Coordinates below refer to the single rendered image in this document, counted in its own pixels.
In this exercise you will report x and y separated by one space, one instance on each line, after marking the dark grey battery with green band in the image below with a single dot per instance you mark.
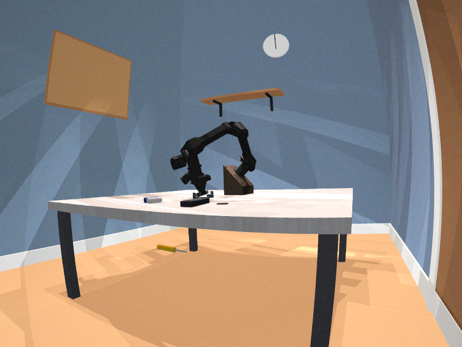
199 193

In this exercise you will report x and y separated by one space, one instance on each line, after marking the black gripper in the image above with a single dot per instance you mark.
201 178

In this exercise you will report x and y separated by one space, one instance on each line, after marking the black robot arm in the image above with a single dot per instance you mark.
195 145

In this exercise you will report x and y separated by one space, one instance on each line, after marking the yellow screwdriver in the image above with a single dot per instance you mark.
169 248

